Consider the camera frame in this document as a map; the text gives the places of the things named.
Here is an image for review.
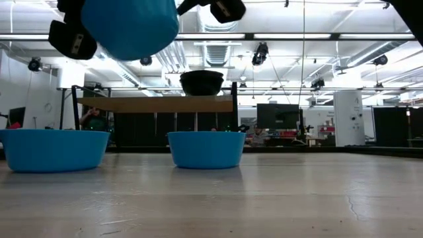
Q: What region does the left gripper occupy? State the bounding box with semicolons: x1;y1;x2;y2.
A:
48;0;247;61

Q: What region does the blue plastic bowl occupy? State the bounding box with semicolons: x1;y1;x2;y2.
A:
81;0;180;61
167;131;247;170
0;128;110;174

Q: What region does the floral patterned ceramic bowl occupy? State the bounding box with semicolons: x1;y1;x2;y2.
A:
179;69;225;97

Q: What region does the person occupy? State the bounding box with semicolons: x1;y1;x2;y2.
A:
79;106;112;132
248;124;271;147

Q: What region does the black monitor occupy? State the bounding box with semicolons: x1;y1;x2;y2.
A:
7;106;26;129
256;103;301;130

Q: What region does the wooden shelf with black legs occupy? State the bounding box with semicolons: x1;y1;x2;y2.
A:
71;81;239;133

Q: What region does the white pillar cabinet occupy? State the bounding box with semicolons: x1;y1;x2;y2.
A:
332;90;366;147

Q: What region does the black partition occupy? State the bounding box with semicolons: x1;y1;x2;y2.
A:
372;106;423;148

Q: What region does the silver ventilation duct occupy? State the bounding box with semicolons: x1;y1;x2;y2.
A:
197;13;239;69

